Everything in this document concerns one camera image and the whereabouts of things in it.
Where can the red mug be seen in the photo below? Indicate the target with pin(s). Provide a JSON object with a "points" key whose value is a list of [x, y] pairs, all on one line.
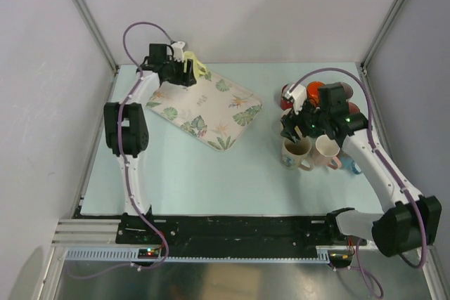
{"points": [[285, 104]]}

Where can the blue butterfly mug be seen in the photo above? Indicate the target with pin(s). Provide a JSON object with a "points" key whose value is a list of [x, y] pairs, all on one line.
{"points": [[349, 164]]}

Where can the leaf pattern serving tray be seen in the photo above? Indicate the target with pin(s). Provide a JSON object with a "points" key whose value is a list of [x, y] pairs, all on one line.
{"points": [[216, 110]]}

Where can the orange mug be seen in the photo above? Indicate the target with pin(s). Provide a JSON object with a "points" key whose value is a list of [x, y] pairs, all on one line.
{"points": [[313, 91]]}

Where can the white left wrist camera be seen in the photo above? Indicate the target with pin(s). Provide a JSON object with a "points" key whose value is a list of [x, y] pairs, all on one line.
{"points": [[178, 50]]}

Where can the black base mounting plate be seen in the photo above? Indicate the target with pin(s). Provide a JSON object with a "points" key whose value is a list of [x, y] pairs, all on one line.
{"points": [[234, 237]]}

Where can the purple mug black handle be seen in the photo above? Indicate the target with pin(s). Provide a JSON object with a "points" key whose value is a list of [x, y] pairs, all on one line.
{"points": [[348, 90]]}

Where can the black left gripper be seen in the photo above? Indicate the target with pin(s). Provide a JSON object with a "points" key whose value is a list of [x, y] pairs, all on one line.
{"points": [[186, 79]]}

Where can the pink octagonal mug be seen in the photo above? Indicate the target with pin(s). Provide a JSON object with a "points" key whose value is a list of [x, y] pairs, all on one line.
{"points": [[325, 153]]}

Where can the beige mug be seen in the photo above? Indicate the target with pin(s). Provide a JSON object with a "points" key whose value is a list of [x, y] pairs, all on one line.
{"points": [[296, 155]]}

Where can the pink face pattern mug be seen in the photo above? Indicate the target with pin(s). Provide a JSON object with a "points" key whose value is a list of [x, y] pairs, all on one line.
{"points": [[353, 108]]}

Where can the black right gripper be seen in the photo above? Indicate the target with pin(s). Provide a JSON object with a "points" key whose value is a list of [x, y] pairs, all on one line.
{"points": [[292, 120]]}

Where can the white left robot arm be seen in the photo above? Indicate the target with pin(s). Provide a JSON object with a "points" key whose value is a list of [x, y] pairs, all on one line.
{"points": [[126, 131]]}

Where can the grey slotted cable duct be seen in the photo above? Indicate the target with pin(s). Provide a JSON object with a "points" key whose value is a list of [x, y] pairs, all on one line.
{"points": [[319, 255]]}

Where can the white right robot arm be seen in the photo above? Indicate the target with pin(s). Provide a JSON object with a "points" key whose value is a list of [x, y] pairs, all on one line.
{"points": [[409, 219]]}

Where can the pale yellow green mug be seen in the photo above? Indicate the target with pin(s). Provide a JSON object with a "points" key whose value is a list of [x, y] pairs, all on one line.
{"points": [[199, 69]]}

